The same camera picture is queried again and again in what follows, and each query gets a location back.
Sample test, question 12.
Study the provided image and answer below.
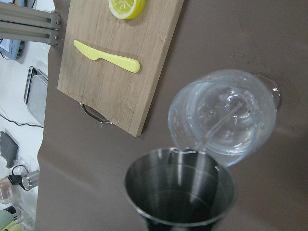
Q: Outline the steel jigger measuring cup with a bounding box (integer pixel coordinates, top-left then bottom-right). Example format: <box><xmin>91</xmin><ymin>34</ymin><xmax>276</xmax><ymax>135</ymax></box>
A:
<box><xmin>124</xmin><ymin>148</ymin><xmax>236</xmax><ymax>231</ymax></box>

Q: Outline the clear wine glass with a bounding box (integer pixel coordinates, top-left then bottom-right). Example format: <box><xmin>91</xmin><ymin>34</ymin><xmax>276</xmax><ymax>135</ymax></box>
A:
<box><xmin>168</xmin><ymin>69</ymin><xmax>282</xmax><ymax>167</ymax></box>

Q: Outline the bamboo cutting board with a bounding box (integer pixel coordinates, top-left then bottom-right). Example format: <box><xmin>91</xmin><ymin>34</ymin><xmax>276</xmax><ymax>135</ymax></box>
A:
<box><xmin>57</xmin><ymin>0</ymin><xmax>183</xmax><ymax>137</ymax></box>

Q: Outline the yellow plastic knife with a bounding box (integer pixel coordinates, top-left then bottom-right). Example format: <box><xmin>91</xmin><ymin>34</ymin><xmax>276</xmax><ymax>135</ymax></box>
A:
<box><xmin>73</xmin><ymin>40</ymin><xmax>141</xmax><ymax>73</ymax></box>

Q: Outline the yellow lemon slice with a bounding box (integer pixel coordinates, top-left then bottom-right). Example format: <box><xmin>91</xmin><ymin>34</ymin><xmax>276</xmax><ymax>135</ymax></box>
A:
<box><xmin>108</xmin><ymin>0</ymin><xmax>146</xmax><ymax>20</ymax></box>

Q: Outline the silver metal tray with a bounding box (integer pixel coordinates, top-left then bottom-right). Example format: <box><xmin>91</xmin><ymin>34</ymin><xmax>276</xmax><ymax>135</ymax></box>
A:
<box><xmin>24</xmin><ymin>66</ymin><xmax>48</xmax><ymax>126</ymax></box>

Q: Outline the small steel round tin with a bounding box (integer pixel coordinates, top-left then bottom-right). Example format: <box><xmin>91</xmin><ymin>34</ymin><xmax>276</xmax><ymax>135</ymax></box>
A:
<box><xmin>22</xmin><ymin>170</ymin><xmax>40</xmax><ymax>191</ymax></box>

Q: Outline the grey folded cloth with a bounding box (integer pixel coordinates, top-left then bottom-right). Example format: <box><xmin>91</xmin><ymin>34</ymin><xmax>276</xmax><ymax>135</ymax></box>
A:
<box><xmin>0</xmin><ymin>131</ymin><xmax>19</xmax><ymax>168</ymax></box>

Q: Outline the aluminium frame post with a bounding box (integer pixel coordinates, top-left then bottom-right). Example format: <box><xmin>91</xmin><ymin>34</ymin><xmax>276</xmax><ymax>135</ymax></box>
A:
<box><xmin>0</xmin><ymin>2</ymin><xmax>61</xmax><ymax>45</ymax></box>

